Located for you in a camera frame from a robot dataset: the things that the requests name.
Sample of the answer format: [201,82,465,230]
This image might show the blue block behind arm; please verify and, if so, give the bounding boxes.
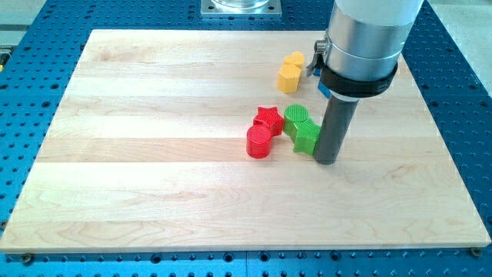
[317,82,331,98]

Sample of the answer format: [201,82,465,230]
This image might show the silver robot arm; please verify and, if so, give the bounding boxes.
[326,0,423,81]

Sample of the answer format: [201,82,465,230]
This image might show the wooden board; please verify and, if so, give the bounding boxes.
[1,29,490,253]

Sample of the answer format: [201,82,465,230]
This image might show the red cylinder block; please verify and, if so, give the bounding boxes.
[246,125,272,159]

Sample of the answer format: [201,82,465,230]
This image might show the red star block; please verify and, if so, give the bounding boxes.
[253,106,284,136]

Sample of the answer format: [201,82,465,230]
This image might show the green cylinder block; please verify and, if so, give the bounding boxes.
[284,104,309,138]

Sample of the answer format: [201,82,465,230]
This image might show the green star block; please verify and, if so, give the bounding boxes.
[293,118,321,155]

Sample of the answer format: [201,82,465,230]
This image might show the yellow hexagon block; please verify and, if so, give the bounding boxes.
[277,64,301,93]

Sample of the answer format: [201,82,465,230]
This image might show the yellow heart block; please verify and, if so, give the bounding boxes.
[284,52,305,68]

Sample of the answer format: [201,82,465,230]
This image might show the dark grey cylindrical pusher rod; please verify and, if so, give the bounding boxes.
[313,94,358,165]

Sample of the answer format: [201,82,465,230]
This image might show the black clamp ring with lever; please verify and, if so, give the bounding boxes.
[305,38,399,99]

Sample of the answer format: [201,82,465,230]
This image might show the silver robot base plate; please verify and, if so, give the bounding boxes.
[200,0,282,18]

